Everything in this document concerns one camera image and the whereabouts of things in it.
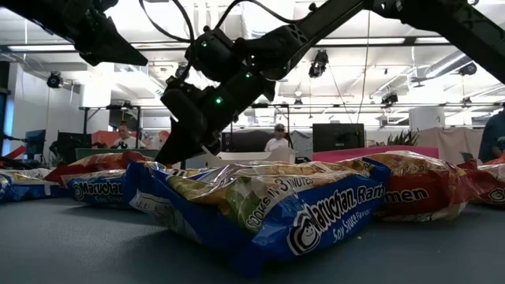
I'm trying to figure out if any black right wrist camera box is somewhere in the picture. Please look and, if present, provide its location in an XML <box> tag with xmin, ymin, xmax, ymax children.
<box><xmin>159</xmin><ymin>76</ymin><xmax>209</xmax><ymax>135</ymax></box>

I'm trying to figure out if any beige cloth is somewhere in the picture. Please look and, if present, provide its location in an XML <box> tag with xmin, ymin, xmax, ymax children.
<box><xmin>417</xmin><ymin>126</ymin><xmax>485</xmax><ymax>163</ymax></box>

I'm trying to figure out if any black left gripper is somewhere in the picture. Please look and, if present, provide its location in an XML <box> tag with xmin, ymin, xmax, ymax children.
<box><xmin>43</xmin><ymin>0</ymin><xmax>149</xmax><ymax>67</ymax></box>

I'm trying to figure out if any white plastic bin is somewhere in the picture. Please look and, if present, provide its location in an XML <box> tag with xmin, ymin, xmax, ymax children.
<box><xmin>204</xmin><ymin>147</ymin><xmax>297</xmax><ymax>169</ymax></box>

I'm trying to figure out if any blue-lit monitor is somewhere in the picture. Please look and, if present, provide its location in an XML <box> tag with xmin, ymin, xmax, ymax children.
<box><xmin>24</xmin><ymin>129</ymin><xmax>47</xmax><ymax>157</ymax></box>

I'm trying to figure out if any grey cloth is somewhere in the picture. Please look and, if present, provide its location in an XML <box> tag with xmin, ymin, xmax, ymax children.
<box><xmin>290</xmin><ymin>129</ymin><xmax>315</xmax><ymax>159</ymax></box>

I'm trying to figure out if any spiky green potted plant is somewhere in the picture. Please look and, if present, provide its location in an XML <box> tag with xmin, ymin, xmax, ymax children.
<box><xmin>385</xmin><ymin>129</ymin><xmax>420</xmax><ymax>148</ymax></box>

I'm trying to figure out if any long grey horizontal rail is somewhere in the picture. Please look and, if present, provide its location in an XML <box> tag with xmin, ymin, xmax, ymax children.
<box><xmin>252</xmin><ymin>103</ymin><xmax>505</xmax><ymax>110</ymax></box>

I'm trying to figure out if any green plastic bin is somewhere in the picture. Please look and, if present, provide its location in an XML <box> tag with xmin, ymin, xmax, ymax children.
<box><xmin>74</xmin><ymin>148</ymin><xmax>161</xmax><ymax>161</ymax></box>

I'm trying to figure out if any person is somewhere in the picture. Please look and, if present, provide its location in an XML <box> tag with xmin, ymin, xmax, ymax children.
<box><xmin>264</xmin><ymin>123</ymin><xmax>291</xmax><ymax>153</ymax></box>
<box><xmin>478</xmin><ymin>103</ymin><xmax>505</xmax><ymax>163</ymax></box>
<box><xmin>112</xmin><ymin>123</ymin><xmax>147</xmax><ymax>150</ymax></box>

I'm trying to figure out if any red bar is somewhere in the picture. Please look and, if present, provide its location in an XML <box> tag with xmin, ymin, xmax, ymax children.
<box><xmin>0</xmin><ymin>144</ymin><xmax>27</xmax><ymax>161</ymax></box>

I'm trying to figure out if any red cloth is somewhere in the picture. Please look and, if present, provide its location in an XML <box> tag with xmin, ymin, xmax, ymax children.
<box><xmin>91</xmin><ymin>129</ymin><xmax>119</xmax><ymax>148</ymax></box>

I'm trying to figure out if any red beef noodle pack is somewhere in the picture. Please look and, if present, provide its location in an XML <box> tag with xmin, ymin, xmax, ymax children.
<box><xmin>459</xmin><ymin>159</ymin><xmax>505</xmax><ymax>209</ymax></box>
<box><xmin>338</xmin><ymin>149</ymin><xmax>477</xmax><ymax>222</ymax></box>
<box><xmin>43</xmin><ymin>151</ymin><xmax>155</xmax><ymax>185</ymax></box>

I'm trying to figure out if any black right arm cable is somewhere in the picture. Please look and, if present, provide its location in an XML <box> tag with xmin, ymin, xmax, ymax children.
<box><xmin>137</xmin><ymin>0</ymin><xmax>316</xmax><ymax>82</ymax></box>

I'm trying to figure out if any silver ventilation duct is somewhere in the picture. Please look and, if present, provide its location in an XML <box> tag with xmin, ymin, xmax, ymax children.
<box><xmin>424</xmin><ymin>49</ymin><xmax>481</xmax><ymax>80</ymax></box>

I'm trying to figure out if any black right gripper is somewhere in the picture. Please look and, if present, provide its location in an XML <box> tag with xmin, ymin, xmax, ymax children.
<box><xmin>155</xmin><ymin>70</ymin><xmax>277</xmax><ymax>164</ymax></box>

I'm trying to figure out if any floral patterned cloth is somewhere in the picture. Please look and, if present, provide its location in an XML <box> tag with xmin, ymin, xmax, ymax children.
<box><xmin>141</xmin><ymin>129</ymin><xmax>170</xmax><ymax>150</ymax></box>

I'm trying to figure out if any black metal workstation frame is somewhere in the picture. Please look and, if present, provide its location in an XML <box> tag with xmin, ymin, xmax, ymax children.
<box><xmin>78</xmin><ymin>101</ymin><xmax>143</xmax><ymax>150</ymax></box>

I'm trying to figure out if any white column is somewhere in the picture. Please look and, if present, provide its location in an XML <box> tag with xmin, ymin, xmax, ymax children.
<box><xmin>409</xmin><ymin>106</ymin><xmax>446</xmax><ymax>131</ymax></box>

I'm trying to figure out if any long ceiling light strip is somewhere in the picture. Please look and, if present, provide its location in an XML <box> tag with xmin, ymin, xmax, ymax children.
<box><xmin>315</xmin><ymin>37</ymin><xmax>406</xmax><ymax>46</ymax></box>
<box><xmin>7</xmin><ymin>44</ymin><xmax>76</xmax><ymax>52</ymax></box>
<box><xmin>414</xmin><ymin>36</ymin><xmax>451</xmax><ymax>44</ymax></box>

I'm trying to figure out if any white hanging box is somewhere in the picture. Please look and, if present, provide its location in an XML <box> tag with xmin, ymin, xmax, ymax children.
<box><xmin>78</xmin><ymin>82</ymin><xmax>112</xmax><ymax>108</ymax></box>

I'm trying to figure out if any pink plastic bin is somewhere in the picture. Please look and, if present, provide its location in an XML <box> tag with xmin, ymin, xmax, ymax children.
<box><xmin>313</xmin><ymin>145</ymin><xmax>440</xmax><ymax>163</ymax></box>

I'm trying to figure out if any black monitor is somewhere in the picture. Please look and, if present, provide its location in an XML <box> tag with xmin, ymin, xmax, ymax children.
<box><xmin>312</xmin><ymin>123</ymin><xmax>366</xmax><ymax>153</ymax></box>
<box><xmin>56</xmin><ymin>131</ymin><xmax>92</xmax><ymax>159</ymax></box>

